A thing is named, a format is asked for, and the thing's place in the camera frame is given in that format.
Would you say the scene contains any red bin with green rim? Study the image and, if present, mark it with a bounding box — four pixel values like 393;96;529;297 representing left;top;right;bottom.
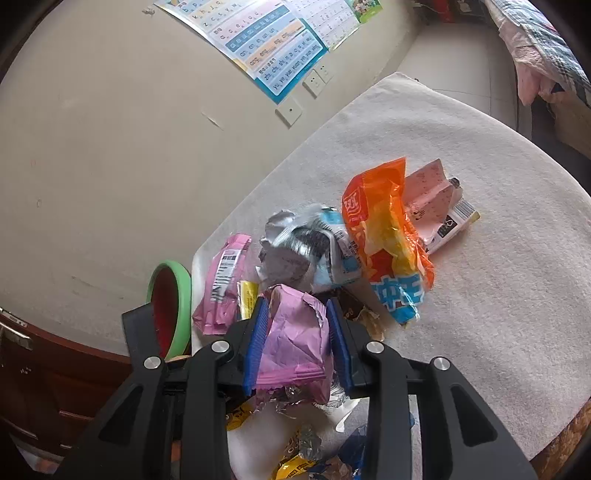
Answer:
147;261;192;362

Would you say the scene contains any white chart wall poster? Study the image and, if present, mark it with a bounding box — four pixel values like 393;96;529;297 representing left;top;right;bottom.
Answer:
286;0;384;51

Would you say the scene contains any pink snack wrapper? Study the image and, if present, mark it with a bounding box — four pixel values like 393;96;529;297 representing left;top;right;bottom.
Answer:
256;284;334;407

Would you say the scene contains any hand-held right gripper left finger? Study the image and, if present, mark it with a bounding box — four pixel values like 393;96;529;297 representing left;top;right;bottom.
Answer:
55;298;271;480

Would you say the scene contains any yellow-brown fuzzy blanket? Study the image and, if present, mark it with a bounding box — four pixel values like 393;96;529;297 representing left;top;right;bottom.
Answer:
531;406;591;472

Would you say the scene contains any pink wrapper with barcode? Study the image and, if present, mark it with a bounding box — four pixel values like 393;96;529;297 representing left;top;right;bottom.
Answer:
191;234;252;335

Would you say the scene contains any orange and yellow snack bag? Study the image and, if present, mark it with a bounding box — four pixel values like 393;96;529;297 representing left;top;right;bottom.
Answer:
342;157;435;326

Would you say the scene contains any small yellow wrapper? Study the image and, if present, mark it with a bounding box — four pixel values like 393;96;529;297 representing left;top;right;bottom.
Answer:
237;280;260;321

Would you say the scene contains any white table cloth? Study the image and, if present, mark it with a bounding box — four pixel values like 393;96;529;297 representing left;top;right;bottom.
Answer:
191;71;591;480

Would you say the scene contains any silver and blue wrapper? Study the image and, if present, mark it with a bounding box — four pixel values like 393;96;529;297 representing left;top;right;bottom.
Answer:
256;203;363;296

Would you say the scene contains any pink bedding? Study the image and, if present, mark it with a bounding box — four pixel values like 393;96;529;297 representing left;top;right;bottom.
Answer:
512;28;563;107

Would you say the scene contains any blue chart wall poster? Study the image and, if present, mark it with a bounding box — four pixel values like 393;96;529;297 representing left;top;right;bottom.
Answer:
154;0;331;104

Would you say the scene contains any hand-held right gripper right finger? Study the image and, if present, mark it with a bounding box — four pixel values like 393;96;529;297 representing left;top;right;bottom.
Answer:
325;298;539;480

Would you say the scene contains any brown wooden cabinet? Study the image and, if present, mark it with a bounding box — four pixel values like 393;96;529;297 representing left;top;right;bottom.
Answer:
0;307;134;462

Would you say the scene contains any brown wrapper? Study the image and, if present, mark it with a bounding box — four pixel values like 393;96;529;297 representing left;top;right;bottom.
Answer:
332;286;384;342

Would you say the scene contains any plaid quilt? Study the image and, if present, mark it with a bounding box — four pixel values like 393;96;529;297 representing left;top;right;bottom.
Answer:
489;0;591;100

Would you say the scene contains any yellow printed wrapper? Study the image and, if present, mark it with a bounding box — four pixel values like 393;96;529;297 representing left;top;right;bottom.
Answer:
226;399;257;431
271;455;324;480

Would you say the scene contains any crumpled silver foil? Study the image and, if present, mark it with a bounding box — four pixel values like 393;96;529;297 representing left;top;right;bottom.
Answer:
288;425;325;460

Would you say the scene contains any pink and white carton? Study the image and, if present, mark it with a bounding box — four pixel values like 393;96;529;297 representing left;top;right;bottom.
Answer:
404;158;481;256

